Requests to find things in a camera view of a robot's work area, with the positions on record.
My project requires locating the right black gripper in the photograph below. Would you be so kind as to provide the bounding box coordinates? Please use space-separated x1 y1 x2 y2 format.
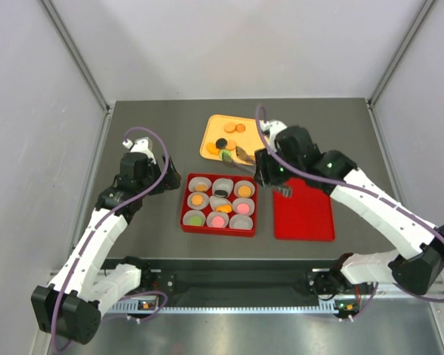
254 143 303 189

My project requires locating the orange round cookie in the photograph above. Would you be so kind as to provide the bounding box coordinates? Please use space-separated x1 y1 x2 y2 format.
223 123 235 133
238 185 252 198
226 141 237 151

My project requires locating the orange flower cookie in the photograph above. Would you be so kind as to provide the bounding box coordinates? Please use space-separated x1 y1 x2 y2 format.
194 184 208 192

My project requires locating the pink round cookie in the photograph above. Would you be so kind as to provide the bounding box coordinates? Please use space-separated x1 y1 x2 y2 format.
237 203 251 215
211 216 225 228

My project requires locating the green round cookie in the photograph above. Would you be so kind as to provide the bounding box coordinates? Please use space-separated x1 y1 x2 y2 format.
219 149 232 161
189 216 204 226

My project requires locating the black sandwich cookie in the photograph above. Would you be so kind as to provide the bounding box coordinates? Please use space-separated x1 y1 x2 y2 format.
215 138 228 149
214 189 229 197

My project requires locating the brown round cookie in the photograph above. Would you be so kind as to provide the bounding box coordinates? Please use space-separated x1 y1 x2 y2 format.
235 124 246 132

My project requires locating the red box lid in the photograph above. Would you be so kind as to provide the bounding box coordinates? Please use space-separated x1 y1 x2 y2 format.
273 178 335 242

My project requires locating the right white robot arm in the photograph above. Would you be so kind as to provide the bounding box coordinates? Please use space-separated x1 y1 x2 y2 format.
235 121 444 298

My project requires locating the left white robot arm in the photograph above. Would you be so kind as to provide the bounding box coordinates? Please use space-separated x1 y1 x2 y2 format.
31 137 181 345

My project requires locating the white paper cup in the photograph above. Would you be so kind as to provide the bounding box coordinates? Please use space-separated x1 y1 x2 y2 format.
206 212 229 229
232 198 255 216
229 214 253 231
188 176 212 193
209 196 232 212
234 180 255 198
182 210 206 227
212 178 234 198
186 192 209 211

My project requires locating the red compartment box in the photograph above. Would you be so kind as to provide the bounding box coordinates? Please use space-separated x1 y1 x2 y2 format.
180 173 258 237

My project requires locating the orange star cookie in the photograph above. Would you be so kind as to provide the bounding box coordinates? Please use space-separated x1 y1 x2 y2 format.
206 142 219 155

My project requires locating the orange plastic tray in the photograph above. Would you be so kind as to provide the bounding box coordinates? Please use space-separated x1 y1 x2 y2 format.
199 115 264 163

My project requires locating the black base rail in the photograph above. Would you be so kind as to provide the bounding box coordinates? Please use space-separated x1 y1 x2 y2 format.
99 257 378 308

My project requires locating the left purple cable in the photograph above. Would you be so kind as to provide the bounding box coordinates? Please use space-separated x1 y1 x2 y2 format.
50 127 170 352

